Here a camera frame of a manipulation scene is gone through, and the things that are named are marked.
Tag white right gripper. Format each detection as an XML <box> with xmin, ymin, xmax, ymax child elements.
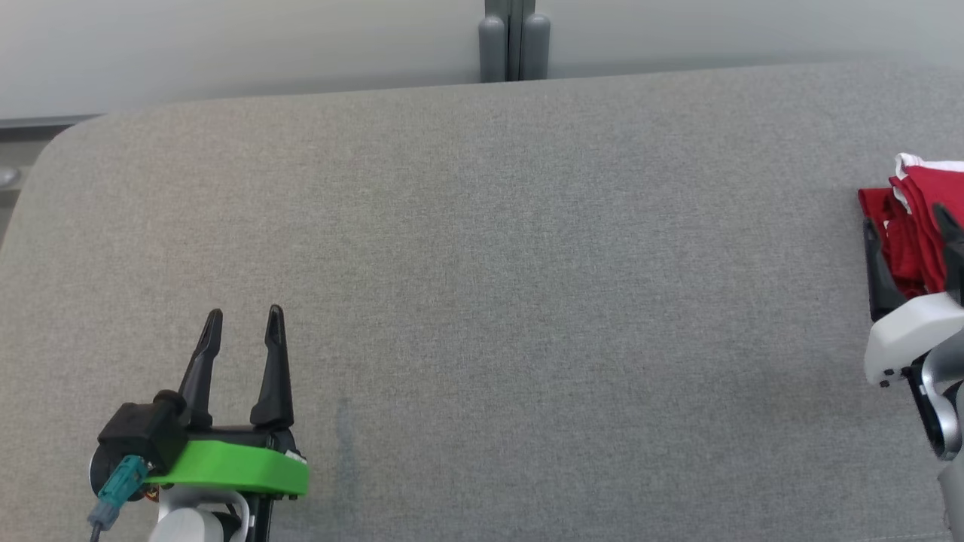
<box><xmin>863</xmin><ymin>203</ymin><xmax>964</xmax><ymax>460</ymax></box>

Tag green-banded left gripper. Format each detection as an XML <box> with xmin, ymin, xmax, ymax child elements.
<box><xmin>89</xmin><ymin>304</ymin><xmax>310</xmax><ymax>542</ymax></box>

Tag red shorts with white trim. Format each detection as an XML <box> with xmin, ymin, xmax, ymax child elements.
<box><xmin>889</xmin><ymin>153</ymin><xmax>964</xmax><ymax>296</ymax></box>

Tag left cable with teal plug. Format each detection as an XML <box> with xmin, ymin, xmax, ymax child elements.
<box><xmin>88</xmin><ymin>455</ymin><xmax>150</xmax><ymax>542</ymax></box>

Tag grey partition post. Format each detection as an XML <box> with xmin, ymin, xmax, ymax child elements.
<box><xmin>478</xmin><ymin>0</ymin><xmax>551</xmax><ymax>82</ymax></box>

